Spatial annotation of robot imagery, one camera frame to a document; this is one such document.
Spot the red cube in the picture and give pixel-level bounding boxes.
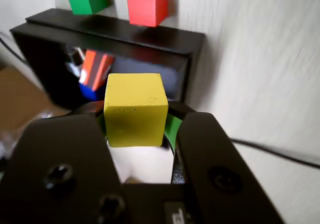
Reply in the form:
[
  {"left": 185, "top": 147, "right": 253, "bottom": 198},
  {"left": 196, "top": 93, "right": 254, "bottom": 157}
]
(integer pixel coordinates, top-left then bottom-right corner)
[{"left": 126, "top": 0, "right": 171, "bottom": 28}]

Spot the black box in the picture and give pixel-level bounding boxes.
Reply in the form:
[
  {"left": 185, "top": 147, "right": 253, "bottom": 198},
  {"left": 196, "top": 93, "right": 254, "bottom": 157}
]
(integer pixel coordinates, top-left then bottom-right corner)
[{"left": 9, "top": 8, "right": 206, "bottom": 110}]

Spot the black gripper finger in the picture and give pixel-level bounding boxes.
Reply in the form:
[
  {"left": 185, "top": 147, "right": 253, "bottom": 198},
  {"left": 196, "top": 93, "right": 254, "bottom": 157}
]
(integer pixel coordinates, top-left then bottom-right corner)
[
  {"left": 162, "top": 102, "right": 286, "bottom": 224},
  {"left": 0, "top": 100, "right": 132, "bottom": 224}
]

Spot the yellow cube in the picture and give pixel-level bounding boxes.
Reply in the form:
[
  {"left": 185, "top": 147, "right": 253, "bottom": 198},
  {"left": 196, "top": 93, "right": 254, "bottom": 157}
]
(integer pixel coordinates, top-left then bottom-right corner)
[{"left": 103, "top": 72, "right": 169, "bottom": 148}]

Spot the orange and white card box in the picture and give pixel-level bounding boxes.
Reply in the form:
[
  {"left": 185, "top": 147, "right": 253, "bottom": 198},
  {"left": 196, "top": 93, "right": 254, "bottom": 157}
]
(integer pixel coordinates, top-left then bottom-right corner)
[{"left": 78, "top": 49, "right": 115, "bottom": 92}]

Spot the large cardboard box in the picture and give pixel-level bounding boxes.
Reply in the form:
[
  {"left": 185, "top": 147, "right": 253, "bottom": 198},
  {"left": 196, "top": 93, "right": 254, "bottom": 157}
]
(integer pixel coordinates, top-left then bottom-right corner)
[{"left": 0, "top": 67, "right": 62, "bottom": 135}]

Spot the blue cube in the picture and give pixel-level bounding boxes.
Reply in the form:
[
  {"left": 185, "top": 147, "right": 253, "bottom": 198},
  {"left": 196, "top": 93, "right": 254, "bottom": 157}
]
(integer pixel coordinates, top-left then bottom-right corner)
[{"left": 78, "top": 82, "right": 106, "bottom": 102}]

